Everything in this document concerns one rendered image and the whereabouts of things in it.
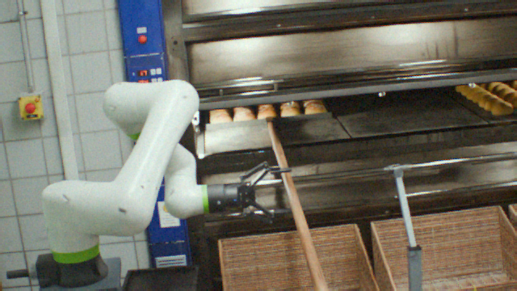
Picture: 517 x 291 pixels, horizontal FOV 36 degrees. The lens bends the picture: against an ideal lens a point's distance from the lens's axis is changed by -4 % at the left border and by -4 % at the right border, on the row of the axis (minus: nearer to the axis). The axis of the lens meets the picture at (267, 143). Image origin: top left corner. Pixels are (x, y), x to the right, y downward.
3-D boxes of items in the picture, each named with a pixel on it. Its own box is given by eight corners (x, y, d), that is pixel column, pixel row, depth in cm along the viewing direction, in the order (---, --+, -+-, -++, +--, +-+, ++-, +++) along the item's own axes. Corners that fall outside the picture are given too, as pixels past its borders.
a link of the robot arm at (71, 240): (95, 266, 194) (82, 191, 189) (42, 262, 198) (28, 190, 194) (119, 246, 206) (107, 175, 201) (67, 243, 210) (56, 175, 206)
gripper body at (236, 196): (224, 181, 263) (253, 178, 263) (227, 205, 265) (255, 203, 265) (224, 187, 255) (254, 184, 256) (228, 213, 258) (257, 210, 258)
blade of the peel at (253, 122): (332, 117, 359) (331, 111, 358) (207, 130, 357) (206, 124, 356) (321, 101, 394) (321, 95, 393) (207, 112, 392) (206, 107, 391)
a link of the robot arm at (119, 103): (131, 112, 219) (140, 73, 224) (90, 114, 223) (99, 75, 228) (157, 141, 234) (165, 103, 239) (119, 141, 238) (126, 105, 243)
